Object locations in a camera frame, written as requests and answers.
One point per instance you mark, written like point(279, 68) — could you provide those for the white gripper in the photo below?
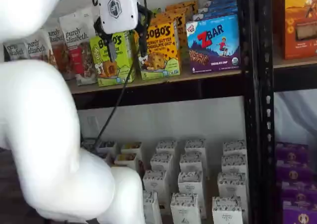
point(119, 8)

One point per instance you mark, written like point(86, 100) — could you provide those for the orange Bobo's peanut butter box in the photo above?
point(161, 48)
point(183, 7)
point(180, 35)

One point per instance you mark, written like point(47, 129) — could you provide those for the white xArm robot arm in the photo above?
point(37, 134)

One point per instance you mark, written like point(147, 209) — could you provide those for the green Bobo's apple pie box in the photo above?
point(104, 70)
point(130, 39)
point(153, 13)

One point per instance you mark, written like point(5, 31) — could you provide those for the white carton with picture top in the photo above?
point(131, 148)
point(106, 147)
point(126, 160)

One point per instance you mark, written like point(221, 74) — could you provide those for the black metal shelf rack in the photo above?
point(266, 110)
point(250, 110)

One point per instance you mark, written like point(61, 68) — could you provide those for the large orange cereal box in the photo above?
point(299, 23)

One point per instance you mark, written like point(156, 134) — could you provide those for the purple box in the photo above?
point(299, 191)
point(294, 170)
point(292, 152)
point(301, 214)

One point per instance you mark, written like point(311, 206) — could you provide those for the white granola bag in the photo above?
point(86, 16)

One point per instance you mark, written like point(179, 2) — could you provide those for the white red-label Purely Elizabeth bag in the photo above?
point(79, 60)

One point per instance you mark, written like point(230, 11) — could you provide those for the dark red Purely Elizabeth bag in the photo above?
point(62, 58)

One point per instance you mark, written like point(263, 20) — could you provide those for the blue Purely Elizabeth granola bag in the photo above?
point(15, 51)

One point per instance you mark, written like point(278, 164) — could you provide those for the white patterned carton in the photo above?
point(161, 163)
point(195, 147)
point(231, 184)
point(184, 209)
point(226, 211)
point(153, 209)
point(154, 184)
point(190, 184)
point(234, 163)
point(166, 147)
point(193, 163)
point(234, 147)

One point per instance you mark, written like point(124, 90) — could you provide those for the white backdrop sheet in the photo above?
point(294, 117)

